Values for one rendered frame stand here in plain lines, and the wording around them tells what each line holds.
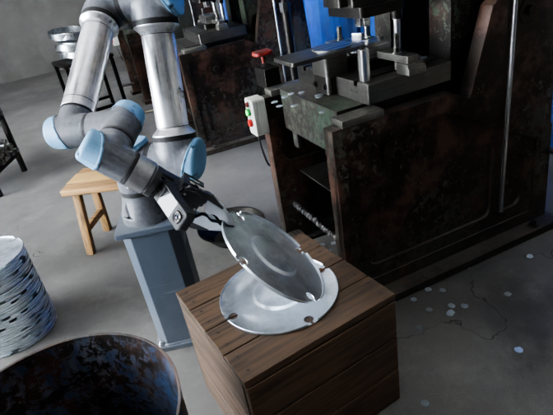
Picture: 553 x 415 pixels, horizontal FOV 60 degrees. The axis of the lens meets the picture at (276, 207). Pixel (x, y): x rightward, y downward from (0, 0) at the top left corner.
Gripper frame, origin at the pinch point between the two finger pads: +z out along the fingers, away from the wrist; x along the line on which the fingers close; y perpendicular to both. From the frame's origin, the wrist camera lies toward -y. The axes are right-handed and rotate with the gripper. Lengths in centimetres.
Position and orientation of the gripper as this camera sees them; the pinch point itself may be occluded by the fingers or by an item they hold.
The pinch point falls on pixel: (229, 226)
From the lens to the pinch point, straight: 109.5
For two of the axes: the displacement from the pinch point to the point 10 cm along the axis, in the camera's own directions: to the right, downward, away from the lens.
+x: -5.8, 7.7, 2.8
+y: -1.6, -4.5, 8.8
